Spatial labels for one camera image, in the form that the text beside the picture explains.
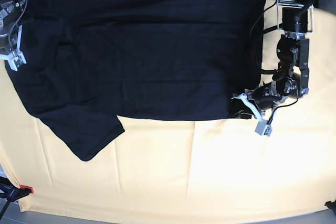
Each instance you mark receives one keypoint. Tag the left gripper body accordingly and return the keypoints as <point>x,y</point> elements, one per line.
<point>273,94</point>

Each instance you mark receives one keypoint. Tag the dark blue T-shirt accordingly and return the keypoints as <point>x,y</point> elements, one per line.
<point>90,62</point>

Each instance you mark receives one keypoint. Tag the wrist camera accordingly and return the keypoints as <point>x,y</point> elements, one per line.
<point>15,61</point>
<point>263,128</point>

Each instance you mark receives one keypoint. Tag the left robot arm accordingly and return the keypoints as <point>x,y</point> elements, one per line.
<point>295,19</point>

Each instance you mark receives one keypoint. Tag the red black table clamp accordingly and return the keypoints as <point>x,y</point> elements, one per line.
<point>11,192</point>

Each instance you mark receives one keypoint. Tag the yellow table cloth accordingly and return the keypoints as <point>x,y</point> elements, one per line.
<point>213,171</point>

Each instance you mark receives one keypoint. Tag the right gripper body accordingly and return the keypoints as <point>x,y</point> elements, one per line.
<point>9,32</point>

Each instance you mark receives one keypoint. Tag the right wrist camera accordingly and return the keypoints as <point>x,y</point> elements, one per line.
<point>15,61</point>

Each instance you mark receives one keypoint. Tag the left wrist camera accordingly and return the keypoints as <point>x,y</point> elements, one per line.
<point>263,128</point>

